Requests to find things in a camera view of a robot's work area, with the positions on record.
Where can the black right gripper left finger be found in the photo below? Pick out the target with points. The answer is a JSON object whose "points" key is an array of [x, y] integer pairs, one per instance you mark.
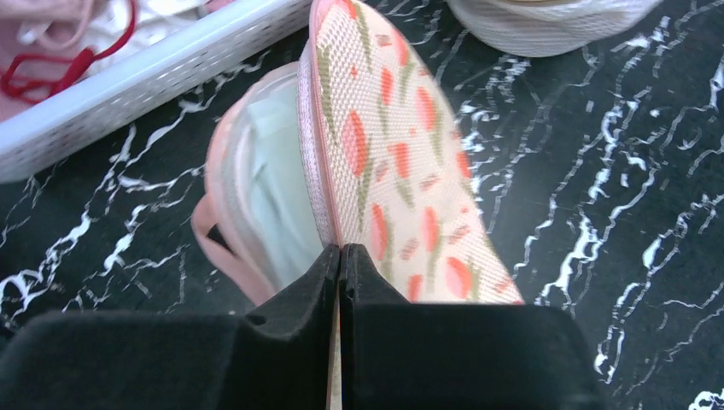
{"points": [[275, 357]]}

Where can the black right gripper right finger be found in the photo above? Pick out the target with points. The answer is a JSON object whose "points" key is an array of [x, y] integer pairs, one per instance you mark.
{"points": [[397, 354]]}

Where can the pink floral mesh laundry bag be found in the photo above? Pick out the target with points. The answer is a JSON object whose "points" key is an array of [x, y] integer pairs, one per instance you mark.
{"points": [[383, 163]]}

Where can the white plastic laundry basket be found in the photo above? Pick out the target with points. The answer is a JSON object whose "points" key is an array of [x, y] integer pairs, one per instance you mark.
{"points": [[84, 113]]}

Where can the round white mesh laundry bag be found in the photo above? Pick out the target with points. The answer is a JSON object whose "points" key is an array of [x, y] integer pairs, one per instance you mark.
{"points": [[547, 28]]}

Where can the pink and white bras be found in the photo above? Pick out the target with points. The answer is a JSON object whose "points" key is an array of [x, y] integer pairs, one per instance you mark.
{"points": [[60, 30]]}

